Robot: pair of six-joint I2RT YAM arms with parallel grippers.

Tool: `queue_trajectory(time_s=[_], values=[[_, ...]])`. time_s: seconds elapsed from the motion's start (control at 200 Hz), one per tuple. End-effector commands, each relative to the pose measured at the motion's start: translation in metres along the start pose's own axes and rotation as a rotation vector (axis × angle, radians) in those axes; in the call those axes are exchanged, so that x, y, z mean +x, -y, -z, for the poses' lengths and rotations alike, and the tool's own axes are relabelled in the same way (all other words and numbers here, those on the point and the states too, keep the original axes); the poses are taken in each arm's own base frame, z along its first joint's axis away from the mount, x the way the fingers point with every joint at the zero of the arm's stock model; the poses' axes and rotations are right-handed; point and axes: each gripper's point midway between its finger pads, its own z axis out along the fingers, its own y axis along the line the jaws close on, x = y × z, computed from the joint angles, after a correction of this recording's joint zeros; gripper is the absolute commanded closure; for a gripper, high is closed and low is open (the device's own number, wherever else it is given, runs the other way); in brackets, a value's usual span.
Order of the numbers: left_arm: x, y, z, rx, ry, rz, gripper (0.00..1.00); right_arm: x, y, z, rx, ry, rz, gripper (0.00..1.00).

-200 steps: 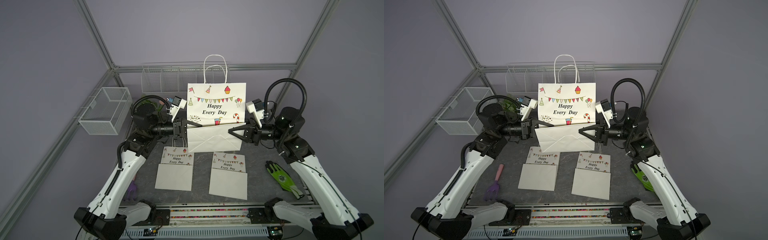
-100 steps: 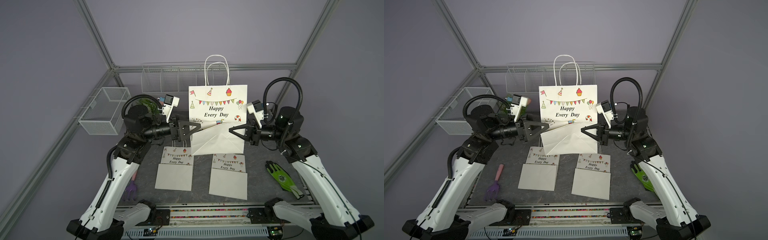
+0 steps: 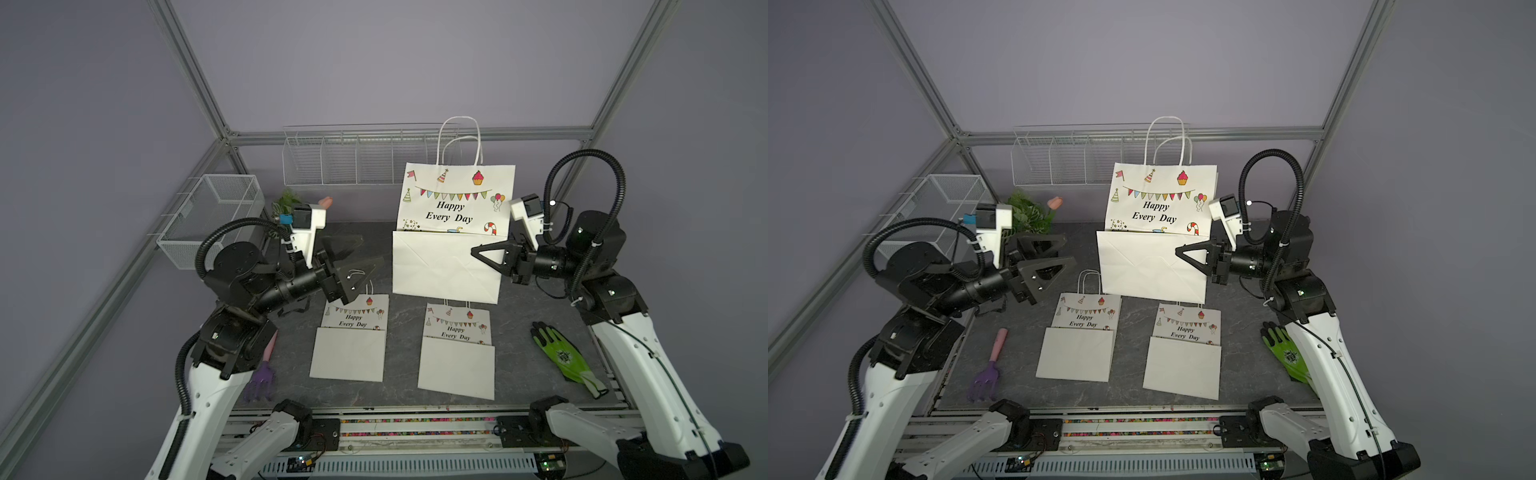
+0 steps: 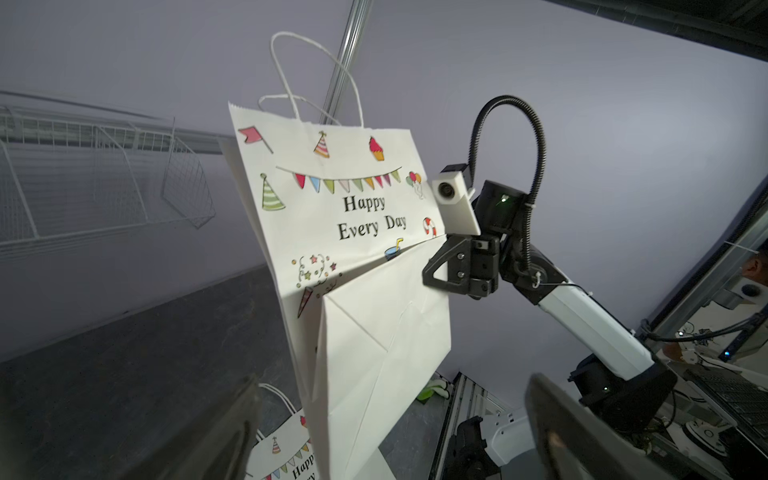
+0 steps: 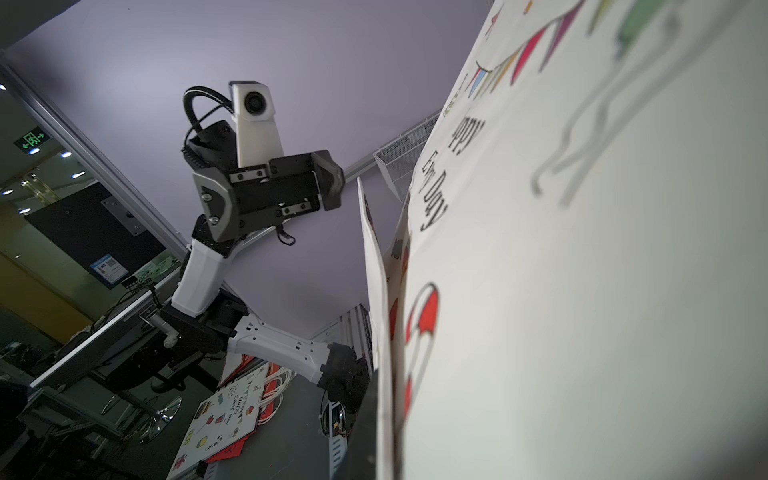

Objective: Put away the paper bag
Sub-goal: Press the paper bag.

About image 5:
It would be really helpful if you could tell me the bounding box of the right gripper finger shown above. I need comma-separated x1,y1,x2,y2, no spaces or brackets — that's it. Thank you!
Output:
332,370,380,480

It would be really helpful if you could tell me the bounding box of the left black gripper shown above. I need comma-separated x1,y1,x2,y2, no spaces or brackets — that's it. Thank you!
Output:
192,150,345,242

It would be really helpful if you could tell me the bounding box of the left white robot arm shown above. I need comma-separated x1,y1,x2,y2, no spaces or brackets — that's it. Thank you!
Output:
160,147,370,411

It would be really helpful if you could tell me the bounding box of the white wire mesh basket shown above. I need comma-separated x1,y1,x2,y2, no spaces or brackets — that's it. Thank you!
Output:
345,111,440,203

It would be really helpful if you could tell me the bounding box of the white paper bag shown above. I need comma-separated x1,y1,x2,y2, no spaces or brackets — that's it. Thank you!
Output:
342,1,767,479
167,353,296,479

